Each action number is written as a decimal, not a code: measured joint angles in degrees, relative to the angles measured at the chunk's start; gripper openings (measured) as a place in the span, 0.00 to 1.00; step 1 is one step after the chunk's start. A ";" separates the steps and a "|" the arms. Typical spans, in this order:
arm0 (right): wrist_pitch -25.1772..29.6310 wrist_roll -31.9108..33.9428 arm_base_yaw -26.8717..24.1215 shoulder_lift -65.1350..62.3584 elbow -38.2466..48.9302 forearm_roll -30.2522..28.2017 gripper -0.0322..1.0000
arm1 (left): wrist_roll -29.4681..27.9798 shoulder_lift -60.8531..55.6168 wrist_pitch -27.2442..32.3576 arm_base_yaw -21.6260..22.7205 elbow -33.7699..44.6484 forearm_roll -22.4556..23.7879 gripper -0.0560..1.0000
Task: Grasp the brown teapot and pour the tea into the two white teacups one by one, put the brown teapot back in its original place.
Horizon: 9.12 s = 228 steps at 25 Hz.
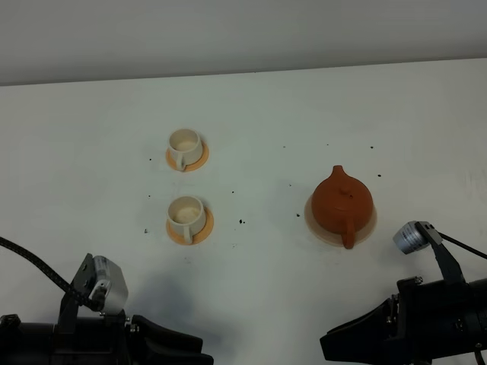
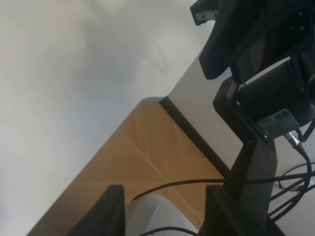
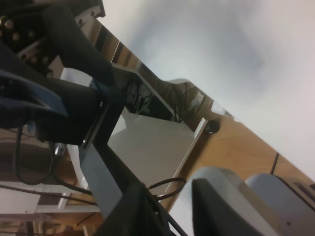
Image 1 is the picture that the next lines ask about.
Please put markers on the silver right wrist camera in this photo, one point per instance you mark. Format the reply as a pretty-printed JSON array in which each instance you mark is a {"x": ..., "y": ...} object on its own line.
[{"x": 415, "y": 236}]

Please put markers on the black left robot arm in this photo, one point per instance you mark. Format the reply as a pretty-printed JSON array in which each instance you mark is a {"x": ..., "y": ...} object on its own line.
[{"x": 27, "y": 343}]

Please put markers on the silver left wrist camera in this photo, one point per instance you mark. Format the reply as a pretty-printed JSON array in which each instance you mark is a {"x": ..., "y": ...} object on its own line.
[{"x": 101, "y": 284}]

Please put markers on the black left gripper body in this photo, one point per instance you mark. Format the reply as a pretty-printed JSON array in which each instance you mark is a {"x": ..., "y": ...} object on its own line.
[{"x": 117, "y": 340}]

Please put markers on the orange saucer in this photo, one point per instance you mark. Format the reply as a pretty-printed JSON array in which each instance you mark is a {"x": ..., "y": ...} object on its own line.
[
  {"x": 191, "y": 167},
  {"x": 203, "y": 228}
]

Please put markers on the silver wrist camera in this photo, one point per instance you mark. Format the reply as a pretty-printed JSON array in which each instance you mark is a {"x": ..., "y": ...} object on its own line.
[
  {"x": 415, "y": 236},
  {"x": 101, "y": 284}
]

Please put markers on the near orange saucer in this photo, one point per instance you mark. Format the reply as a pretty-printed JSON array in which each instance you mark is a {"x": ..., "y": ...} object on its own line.
[{"x": 203, "y": 228}]

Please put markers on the white teacup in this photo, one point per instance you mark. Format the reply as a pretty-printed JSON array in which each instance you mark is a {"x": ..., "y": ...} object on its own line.
[
  {"x": 185, "y": 147},
  {"x": 186, "y": 218}
]

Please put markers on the beige round teapot coaster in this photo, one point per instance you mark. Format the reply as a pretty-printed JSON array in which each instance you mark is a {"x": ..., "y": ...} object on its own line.
[{"x": 332, "y": 238}]

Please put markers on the far orange saucer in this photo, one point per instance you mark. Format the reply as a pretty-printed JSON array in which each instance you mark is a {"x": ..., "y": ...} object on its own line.
[{"x": 191, "y": 167}]

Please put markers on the brown clay teapot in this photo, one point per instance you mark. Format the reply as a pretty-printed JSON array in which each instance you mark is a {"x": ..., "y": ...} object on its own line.
[{"x": 342, "y": 205}]

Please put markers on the near white teacup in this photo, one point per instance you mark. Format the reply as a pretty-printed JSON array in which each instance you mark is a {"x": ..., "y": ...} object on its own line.
[{"x": 186, "y": 218}]

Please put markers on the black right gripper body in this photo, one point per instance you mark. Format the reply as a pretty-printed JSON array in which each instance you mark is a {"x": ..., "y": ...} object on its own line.
[{"x": 423, "y": 322}]

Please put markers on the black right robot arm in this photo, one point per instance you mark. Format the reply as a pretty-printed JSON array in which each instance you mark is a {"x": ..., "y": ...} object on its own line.
[{"x": 480, "y": 319}]

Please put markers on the far white teacup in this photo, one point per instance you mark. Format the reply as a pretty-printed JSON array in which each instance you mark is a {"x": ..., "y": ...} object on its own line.
[{"x": 185, "y": 147}]

